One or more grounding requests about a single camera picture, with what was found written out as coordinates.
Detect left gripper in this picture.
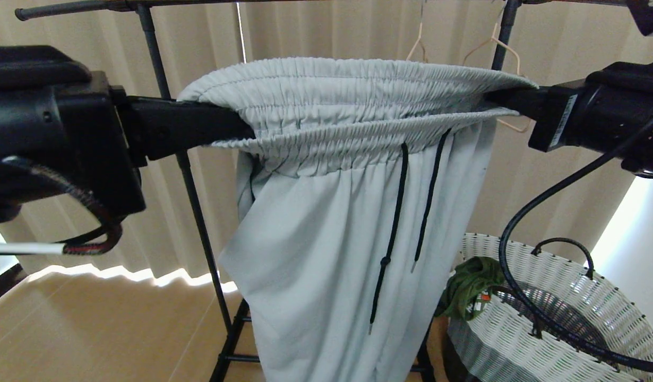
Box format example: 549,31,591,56
0,71,147,223

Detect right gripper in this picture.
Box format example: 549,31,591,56
528,58,653,176

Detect pink clothes hanger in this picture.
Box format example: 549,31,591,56
405,0,429,63
463,0,534,133

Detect pale grey shorts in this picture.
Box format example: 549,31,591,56
177,57,539,382

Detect black clothes rack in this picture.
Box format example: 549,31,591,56
14,0,630,382

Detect white laundry basket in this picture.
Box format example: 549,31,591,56
448,232,653,382

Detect green garment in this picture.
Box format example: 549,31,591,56
441,256,505,322

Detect beige curtain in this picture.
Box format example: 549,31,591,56
0,0,653,284

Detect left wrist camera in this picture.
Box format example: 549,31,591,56
0,44,92,90

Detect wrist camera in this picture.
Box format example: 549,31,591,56
626,0,653,37
0,44,92,90

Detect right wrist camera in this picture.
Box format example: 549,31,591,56
626,0,653,37

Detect black cable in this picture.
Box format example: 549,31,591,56
498,119,653,375

